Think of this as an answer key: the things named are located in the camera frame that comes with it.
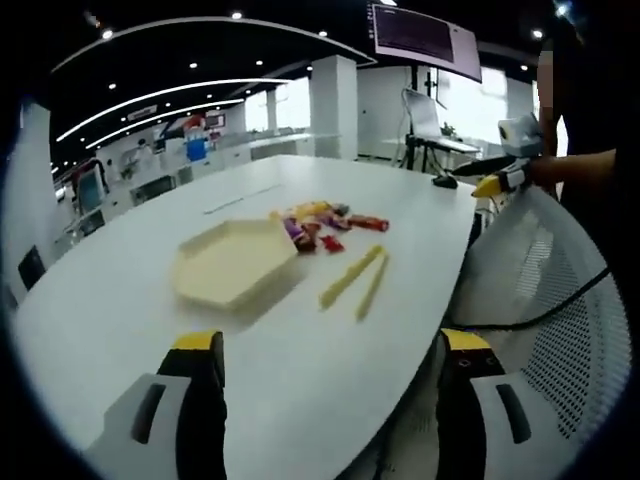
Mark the yellow food tongs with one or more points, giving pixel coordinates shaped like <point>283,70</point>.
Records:
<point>350,280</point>

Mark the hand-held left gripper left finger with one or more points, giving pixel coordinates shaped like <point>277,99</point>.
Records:
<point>165,415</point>

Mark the person's dark clothed body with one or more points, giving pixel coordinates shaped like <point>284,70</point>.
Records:
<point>595,100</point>

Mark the white pillar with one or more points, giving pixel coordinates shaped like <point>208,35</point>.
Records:
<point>334,107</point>

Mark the black tripod stand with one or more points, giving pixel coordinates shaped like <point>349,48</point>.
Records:
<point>417,152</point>

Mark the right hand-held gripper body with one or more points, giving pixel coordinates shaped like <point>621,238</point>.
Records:
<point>522,135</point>

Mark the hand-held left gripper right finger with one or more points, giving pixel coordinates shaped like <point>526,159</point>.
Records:
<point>480,415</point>

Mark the white mesh chair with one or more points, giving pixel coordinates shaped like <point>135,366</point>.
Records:
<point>545,280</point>

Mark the open laptop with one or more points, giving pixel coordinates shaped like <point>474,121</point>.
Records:
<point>430,120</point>

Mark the teal backed chair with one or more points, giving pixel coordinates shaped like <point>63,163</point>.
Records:
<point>91,187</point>

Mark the pile of colourful food packets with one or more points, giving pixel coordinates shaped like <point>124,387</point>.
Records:
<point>320,222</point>

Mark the black computer mouse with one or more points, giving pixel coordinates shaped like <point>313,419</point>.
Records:
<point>445,181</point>

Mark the large hanging monitor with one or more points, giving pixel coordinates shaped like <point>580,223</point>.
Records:
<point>425,37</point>

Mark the blue and red figure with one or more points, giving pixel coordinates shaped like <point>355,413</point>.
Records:
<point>196,140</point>

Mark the beige hexagonal container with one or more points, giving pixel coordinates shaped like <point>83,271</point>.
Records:
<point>235,265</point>

